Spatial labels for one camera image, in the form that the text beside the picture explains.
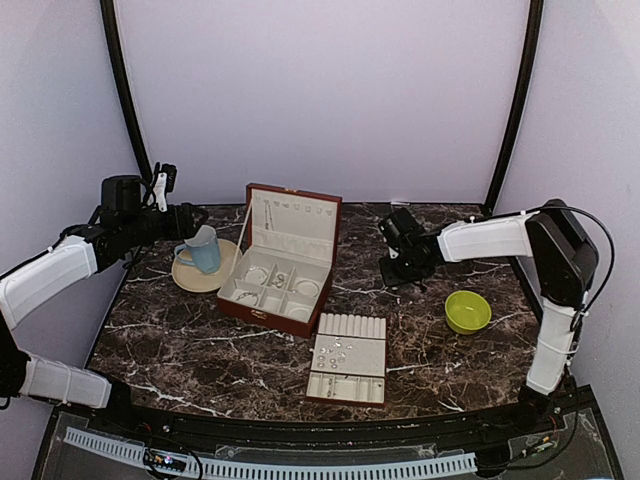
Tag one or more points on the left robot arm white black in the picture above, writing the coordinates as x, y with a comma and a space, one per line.
133, 213

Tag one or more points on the beige saucer plate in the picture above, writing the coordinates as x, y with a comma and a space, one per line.
189, 278

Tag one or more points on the beige jewelry tray insert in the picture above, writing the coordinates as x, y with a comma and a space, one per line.
348, 365

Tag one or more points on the brown leather jewelry box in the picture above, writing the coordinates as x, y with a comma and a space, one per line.
291, 235

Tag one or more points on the blue ceramic mug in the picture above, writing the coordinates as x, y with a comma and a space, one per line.
201, 251

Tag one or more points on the right black frame post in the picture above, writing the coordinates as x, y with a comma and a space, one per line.
521, 89

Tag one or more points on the left black frame post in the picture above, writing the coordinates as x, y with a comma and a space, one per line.
117, 61

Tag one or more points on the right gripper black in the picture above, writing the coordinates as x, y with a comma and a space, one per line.
391, 278

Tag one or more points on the green plastic bowl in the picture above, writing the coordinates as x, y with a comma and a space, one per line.
467, 312

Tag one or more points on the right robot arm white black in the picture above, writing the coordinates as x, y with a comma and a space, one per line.
565, 258

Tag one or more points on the silver bangle in box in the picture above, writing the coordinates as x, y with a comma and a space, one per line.
307, 287

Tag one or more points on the black frame post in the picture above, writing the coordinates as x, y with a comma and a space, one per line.
117, 61
521, 89

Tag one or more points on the black front rail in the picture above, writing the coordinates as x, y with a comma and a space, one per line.
482, 428

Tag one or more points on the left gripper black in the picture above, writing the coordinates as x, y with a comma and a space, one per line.
180, 216

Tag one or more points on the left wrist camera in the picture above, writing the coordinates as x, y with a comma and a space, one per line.
163, 182

